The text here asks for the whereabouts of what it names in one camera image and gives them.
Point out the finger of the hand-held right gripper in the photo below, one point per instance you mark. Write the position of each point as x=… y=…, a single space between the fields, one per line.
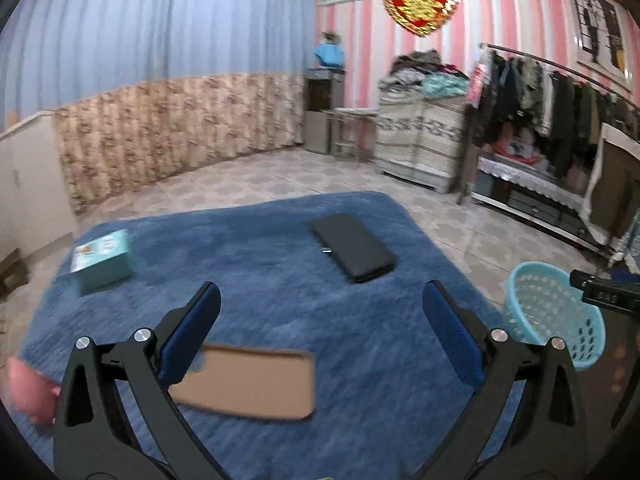
x=582 y=277
x=627 y=276

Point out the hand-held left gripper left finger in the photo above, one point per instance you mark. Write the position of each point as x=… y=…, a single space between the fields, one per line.
x=192 y=330

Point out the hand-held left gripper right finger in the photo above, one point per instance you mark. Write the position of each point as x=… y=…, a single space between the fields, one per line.
x=452 y=332

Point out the light blue plastic basket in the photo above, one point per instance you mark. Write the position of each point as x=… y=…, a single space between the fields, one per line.
x=545 y=310

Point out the brown tray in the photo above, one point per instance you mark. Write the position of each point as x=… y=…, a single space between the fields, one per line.
x=250 y=382

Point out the grey floral fringed cloth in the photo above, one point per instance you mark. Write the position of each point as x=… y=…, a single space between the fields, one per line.
x=630 y=240

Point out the glass tv stand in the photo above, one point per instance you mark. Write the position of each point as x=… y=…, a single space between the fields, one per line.
x=525 y=205

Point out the brown folded table board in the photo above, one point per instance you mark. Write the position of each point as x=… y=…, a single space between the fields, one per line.
x=617 y=180

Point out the blue knitted blanket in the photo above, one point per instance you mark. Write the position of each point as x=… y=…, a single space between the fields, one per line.
x=300 y=310

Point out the teal tissue box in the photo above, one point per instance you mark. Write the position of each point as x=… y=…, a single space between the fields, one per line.
x=102 y=267

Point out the white lace cloth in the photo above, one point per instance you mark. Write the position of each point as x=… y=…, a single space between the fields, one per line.
x=530 y=177

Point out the black flat case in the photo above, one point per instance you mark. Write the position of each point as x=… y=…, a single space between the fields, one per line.
x=352 y=250

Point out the red printed box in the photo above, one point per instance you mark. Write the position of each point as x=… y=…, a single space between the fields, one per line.
x=520 y=149

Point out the metal clothes rack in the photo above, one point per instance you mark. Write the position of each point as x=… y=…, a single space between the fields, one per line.
x=464 y=160

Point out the pink mug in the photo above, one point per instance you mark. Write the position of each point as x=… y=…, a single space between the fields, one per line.
x=30 y=390

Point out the row of hanging clothes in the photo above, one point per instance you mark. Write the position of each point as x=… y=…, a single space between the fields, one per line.
x=560 y=105

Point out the small wooden stool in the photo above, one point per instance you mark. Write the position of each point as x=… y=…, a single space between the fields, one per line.
x=12 y=272

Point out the patterned cloth covered cabinet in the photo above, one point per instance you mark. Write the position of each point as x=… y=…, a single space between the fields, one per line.
x=420 y=135

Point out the white cabinet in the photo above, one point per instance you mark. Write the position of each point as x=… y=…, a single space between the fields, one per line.
x=30 y=185

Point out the pink hanging bag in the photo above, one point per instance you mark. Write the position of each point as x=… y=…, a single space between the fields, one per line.
x=476 y=85

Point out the small metal side table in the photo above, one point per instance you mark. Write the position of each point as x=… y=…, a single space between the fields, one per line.
x=350 y=115

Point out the grey water dispenser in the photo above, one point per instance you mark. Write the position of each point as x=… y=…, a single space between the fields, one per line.
x=320 y=120

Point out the pile of clothes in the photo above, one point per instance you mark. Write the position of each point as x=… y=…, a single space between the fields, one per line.
x=415 y=72

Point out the blue floral curtain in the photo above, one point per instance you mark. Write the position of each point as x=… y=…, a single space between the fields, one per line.
x=150 y=35

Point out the blue cloth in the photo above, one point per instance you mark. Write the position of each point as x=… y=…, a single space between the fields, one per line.
x=329 y=56

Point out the small potted plant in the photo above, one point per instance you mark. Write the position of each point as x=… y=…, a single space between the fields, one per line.
x=331 y=37

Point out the wall poster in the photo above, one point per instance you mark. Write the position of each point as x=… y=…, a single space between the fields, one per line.
x=600 y=25

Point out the red heart wall decoration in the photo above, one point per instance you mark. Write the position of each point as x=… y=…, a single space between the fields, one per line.
x=420 y=5

